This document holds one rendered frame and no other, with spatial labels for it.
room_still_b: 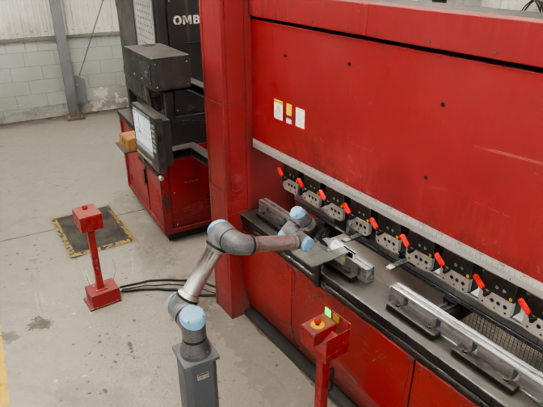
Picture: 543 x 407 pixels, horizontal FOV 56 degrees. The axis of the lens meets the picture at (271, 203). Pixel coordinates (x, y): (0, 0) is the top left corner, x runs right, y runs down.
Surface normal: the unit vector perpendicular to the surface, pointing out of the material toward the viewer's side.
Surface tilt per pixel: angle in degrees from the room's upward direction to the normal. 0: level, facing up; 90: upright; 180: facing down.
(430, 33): 90
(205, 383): 90
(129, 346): 0
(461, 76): 90
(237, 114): 90
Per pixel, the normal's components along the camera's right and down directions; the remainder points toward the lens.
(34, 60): 0.48, 0.39
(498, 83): -0.82, 0.26
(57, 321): 0.00, -0.90
